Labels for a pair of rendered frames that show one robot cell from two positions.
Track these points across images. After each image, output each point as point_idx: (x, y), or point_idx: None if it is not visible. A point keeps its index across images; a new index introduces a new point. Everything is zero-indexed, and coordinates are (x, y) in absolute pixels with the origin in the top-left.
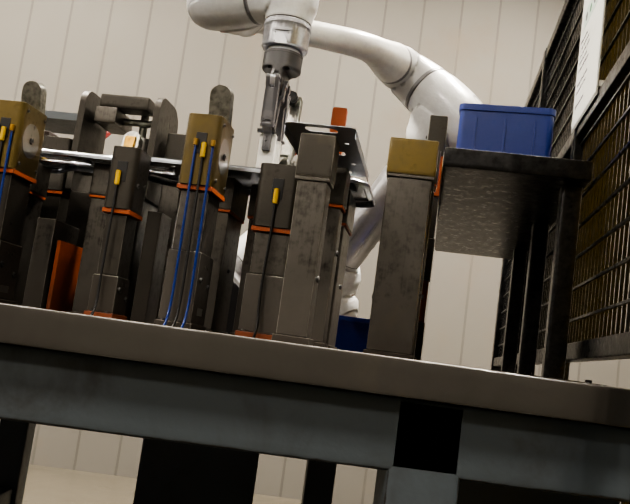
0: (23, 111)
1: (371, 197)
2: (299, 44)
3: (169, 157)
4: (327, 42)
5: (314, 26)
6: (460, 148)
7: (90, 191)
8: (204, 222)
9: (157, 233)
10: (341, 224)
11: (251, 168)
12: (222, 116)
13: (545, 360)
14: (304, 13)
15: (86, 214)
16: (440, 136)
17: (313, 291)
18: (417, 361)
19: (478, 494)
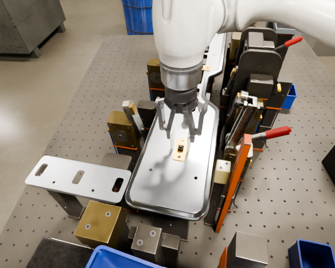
0: (147, 68)
1: (176, 214)
2: (164, 84)
3: (246, 89)
4: (328, 43)
5: (312, 19)
6: (37, 246)
7: None
8: (119, 153)
9: None
10: (109, 204)
11: (143, 144)
12: (107, 122)
13: None
14: (162, 59)
15: (231, 95)
16: (230, 256)
17: (63, 208)
18: None
19: None
